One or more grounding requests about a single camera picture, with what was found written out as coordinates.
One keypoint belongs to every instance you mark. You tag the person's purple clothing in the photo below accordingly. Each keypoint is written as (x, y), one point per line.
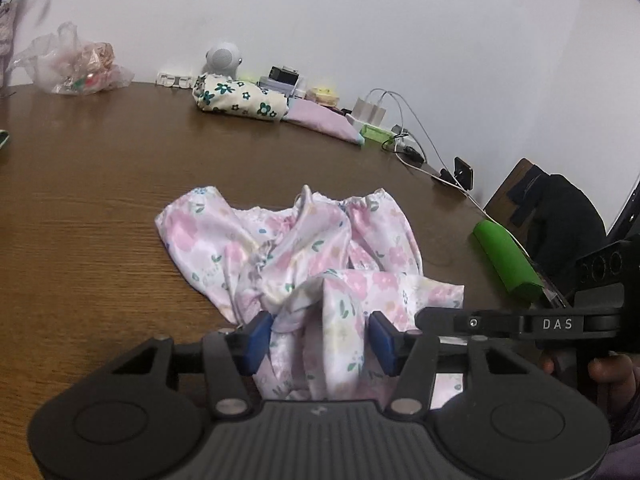
(622, 462)

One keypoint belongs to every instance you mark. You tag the pink floral ruffled garment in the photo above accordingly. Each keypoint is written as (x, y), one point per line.
(300, 250)

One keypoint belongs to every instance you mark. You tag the cream green-flowered folded garment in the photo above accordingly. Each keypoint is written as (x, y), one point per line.
(240, 97)

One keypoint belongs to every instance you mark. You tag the pale pink folded cloth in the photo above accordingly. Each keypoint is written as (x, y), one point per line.
(322, 120)

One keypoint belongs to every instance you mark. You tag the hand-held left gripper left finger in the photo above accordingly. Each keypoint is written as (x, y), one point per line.
(257, 342)

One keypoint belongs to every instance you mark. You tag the white power strip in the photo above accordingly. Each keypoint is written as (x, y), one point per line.
(350, 119)

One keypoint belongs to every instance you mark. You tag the green cloth pouch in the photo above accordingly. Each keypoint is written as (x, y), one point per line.
(3, 140)

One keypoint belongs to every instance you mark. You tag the white round speaker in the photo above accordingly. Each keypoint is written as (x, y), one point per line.
(222, 57)

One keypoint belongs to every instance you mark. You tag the person's right hand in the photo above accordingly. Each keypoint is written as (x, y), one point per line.
(612, 372)

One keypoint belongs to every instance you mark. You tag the dark jacket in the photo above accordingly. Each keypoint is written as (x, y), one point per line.
(565, 220)

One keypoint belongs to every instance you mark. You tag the smartphone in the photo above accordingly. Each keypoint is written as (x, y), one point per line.
(462, 172)

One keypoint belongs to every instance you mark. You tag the white charger plug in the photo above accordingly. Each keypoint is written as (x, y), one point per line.
(362, 108)
(377, 114)

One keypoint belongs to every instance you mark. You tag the yellow packet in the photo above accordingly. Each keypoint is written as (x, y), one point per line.
(322, 95)

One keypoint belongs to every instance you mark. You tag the white outlet bar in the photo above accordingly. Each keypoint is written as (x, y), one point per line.
(175, 80)

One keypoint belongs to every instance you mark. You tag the knitted pink vase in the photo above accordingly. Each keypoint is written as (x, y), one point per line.
(5, 35)

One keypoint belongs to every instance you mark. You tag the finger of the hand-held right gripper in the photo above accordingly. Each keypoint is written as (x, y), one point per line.
(450, 321)

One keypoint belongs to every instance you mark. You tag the translucent green box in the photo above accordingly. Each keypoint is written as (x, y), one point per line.
(376, 136)

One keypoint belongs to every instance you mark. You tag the small dark box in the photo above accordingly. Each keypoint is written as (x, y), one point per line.
(282, 76)

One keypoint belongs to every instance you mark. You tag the clear plastic bag with snacks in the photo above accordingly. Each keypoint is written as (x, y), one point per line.
(75, 67)

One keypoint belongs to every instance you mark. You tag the black phone stand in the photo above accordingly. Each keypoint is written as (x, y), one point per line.
(445, 178)

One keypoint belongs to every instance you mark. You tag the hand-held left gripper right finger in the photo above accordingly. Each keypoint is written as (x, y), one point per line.
(382, 342)

